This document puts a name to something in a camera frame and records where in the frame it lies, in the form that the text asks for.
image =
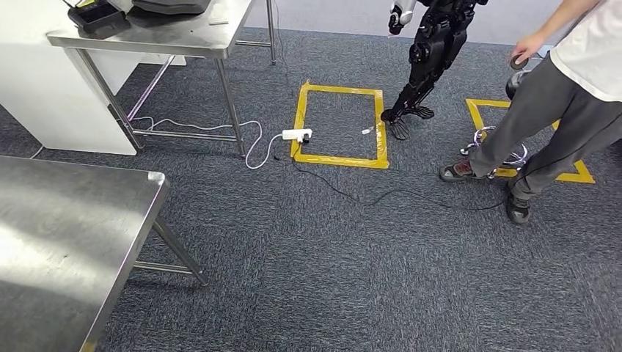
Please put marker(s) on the person's hand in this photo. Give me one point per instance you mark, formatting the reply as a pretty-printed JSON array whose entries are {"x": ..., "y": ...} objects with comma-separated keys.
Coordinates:
[{"x": 527, "y": 46}]

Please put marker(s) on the large steel workbench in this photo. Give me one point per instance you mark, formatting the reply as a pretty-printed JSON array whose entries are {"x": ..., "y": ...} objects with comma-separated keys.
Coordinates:
[{"x": 63, "y": 243}]

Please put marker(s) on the chrome base stool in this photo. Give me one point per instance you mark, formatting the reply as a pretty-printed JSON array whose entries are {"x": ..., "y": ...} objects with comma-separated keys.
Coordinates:
[{"x": 515, "y": 82}]

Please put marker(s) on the person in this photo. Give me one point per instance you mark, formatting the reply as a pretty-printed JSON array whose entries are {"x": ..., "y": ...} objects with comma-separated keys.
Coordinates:
[{"x": 559, "y": 97}]

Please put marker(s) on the black humanoid robot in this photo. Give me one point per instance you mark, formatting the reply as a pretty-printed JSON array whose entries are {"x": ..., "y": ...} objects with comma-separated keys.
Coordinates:
[{"x": 432, "y": 48}]

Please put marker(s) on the yellow floor tape square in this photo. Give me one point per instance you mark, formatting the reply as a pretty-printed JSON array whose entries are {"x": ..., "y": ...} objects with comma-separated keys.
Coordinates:
[
  {"x": 578, "y": 175},
  {"x": 381, "y": 126}
]

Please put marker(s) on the small white floor connector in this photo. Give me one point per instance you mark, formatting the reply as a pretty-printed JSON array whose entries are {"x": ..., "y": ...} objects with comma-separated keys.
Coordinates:
[{"x": 368, "y": 130}]

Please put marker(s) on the black power plug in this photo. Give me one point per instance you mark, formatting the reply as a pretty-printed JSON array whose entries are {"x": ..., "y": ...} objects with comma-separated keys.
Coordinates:
[{"x": 305, "y": 140}]

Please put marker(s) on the white power strip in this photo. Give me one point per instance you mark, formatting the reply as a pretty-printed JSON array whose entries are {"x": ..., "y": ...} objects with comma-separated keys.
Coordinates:
[{"x": 294, "y": 133}]

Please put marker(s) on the steel table with crossbars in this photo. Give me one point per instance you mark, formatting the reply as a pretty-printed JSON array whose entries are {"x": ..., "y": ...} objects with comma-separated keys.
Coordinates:
[{"x": 160, "y": 34}]

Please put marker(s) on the small black device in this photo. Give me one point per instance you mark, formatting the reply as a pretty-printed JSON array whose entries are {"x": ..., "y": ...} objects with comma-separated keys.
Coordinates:
[{"x": 97, "y": 17}]

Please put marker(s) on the white cabinet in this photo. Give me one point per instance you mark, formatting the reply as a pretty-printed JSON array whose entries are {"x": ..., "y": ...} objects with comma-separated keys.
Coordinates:
[{"x": 39, "y": 87}]

